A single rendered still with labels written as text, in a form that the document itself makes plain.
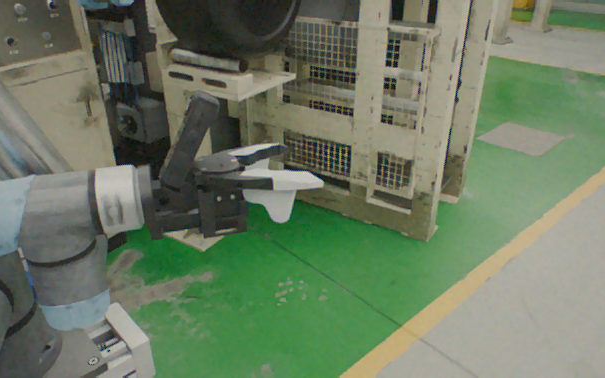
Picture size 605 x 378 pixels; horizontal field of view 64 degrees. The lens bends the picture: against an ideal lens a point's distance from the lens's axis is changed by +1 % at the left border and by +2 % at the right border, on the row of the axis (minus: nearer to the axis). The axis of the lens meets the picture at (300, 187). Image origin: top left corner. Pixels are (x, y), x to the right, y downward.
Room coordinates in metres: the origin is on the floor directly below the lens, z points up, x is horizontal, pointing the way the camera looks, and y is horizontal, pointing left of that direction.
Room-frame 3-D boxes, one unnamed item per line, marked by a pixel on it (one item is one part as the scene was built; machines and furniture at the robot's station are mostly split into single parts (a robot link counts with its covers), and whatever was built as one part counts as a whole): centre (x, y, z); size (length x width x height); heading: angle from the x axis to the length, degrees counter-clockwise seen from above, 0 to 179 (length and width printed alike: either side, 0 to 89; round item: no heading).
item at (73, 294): (0.48, 0.28, 0.94); 0.11 x 0.08 x 0.11; 17
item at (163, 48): (1.98, 0.42, 0.90); 0.40 x 0.03 x 0.10; 147
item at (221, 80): (1.77, 0.35, 0.83); 0.36 x 0.09 x 0.06; 57
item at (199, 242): (2.01, 0.50, 0.02); 0.27 x 0.27 x 0.04; 57
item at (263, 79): (1.89, 0.27, 0.80); 0.37 x 0.36 x 0.02; 147
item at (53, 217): (0.46, 0.28, 1.04); 0.11 x 0.08 x 0.09; 107
